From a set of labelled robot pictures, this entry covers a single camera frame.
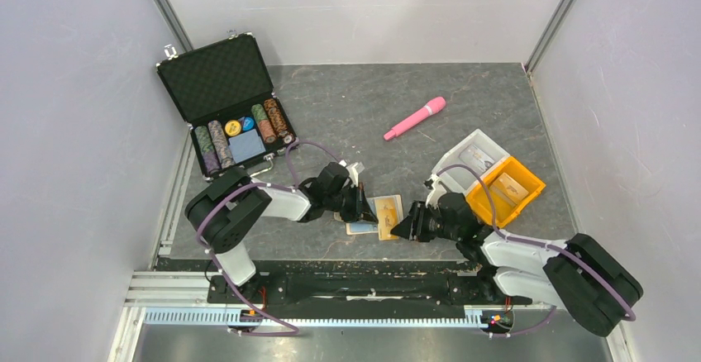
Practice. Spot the green red chip stack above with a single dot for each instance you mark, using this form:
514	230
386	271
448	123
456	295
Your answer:
263	123

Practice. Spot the white plastic bin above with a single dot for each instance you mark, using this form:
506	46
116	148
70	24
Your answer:
461	180

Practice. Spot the gold VIP card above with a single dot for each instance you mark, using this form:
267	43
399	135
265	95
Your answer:
389	211

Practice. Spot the white slotted cable duct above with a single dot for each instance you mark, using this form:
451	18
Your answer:
229	316

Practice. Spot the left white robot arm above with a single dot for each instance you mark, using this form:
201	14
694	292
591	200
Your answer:
224	212

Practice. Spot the black poker chip case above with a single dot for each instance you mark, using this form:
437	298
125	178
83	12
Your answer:
222	81

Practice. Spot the blue card deck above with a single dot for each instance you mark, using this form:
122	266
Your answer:
246	146

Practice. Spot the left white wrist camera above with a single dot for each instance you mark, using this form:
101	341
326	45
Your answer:
354	170

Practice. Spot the purple grey chip stack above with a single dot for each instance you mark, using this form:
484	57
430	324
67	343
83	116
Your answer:
220	143

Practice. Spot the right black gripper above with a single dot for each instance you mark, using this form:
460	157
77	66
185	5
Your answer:
407	227

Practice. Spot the card in white bin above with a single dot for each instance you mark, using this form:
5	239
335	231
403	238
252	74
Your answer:
476	158

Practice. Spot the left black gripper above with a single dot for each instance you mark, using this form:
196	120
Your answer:
360	210

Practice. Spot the card in orange bin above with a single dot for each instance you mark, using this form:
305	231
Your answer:
508	189

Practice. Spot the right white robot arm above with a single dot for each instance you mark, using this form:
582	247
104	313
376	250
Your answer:
577	275

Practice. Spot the blue dealer chip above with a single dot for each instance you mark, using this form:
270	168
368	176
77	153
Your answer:
247	124

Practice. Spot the green purple chip stack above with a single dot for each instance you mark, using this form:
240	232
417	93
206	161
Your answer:
207	151

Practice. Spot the yellow dealer chip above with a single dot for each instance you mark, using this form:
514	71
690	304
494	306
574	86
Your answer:
233	128

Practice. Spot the orange black chip stack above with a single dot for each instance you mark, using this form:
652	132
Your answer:
276	117

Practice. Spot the pink toy microphone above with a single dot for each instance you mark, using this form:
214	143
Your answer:
429	109

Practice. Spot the orange plastic bin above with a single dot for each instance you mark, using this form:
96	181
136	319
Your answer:
479	203

